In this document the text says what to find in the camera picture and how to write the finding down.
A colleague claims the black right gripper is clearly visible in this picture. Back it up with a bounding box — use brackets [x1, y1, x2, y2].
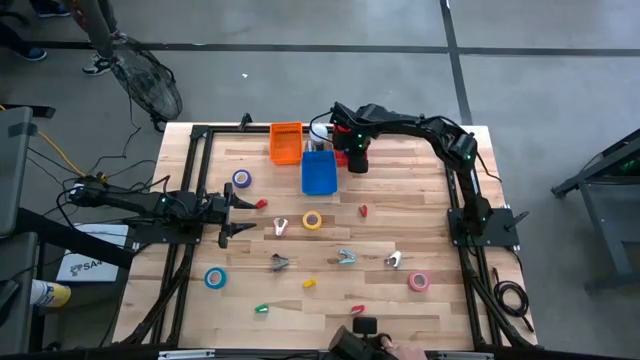
[334, 112, 374, 175]

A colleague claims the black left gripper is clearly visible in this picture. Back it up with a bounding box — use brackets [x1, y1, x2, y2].
[199, 182, 259, 250]

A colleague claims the purple tape roll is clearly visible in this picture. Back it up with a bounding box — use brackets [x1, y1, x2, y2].
[232, 168, 253, 190]

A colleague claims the yellow tape roll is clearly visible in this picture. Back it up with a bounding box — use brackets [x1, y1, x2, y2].
[301, 209, 323, 232]

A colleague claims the blue tape roll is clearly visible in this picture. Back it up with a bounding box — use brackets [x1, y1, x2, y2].
[203, 266, 228, 291]

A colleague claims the pink tape roll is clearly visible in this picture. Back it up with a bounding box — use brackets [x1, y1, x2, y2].
[407, 270, 432, 293]

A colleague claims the red plastic basket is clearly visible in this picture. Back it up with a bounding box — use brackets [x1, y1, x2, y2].
[332, 124, 351, 168]

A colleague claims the blue plastic basket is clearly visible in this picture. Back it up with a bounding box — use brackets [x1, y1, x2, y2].
[301, 149, 339, 197]

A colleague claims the orange plastic basket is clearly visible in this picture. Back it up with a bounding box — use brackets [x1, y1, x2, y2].
[269, 121, 304, 166]

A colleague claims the black crossbeam with silver brackets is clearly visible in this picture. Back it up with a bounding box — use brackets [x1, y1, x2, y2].
[0, 343, 640, 360]

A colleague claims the white printed box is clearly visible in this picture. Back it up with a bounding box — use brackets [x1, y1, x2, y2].
[55, 223, 130, 284]

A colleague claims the black floor fan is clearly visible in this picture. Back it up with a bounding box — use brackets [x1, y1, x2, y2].
[110, 34, 184, 132]

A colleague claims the black diagonal bar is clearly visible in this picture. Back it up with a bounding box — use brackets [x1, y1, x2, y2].
[17, 207, 136, 269]

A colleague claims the black handheld device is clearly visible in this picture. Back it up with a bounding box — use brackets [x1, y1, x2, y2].
[327, 315, 396, 360]

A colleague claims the yellow and white bottle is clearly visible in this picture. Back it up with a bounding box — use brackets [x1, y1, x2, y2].
[29, 278, 72, 309]

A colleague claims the person's hand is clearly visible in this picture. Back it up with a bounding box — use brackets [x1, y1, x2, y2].
[379, 334, 431, 360]

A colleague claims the grey equipment case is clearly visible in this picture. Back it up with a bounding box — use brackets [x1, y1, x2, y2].
[0, 232, 39, 354]
[0, 106, 35, 236]

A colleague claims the person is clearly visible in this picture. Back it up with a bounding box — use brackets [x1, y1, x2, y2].
[62, 0, 132, 77]

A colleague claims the person's foot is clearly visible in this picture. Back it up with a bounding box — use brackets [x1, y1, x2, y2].
[34, 0, 72, 19]
[19, 46, 49, 63]

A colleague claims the dark metal cart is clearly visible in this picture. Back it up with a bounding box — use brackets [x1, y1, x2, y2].
[549, 127, 640, 291]

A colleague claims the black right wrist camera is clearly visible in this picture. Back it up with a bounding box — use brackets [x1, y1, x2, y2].
[331, 102, 352, 127]

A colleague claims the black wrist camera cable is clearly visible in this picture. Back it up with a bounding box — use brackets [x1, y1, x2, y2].
[309, 110, 335, 139]

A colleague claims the black aluminium table frame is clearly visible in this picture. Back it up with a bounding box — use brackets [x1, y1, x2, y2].
[112, 112, 539, 351]

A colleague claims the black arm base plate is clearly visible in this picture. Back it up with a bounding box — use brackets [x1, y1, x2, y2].
[447, 207, 521, 248]
[124, 219, 204, 246]

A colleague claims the yellow extension cable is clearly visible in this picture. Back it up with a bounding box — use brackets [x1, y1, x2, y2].
[34, 128, 109, 184]

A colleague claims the coiled black cable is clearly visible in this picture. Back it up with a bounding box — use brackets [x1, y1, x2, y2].
[491, 267, 535, 334]

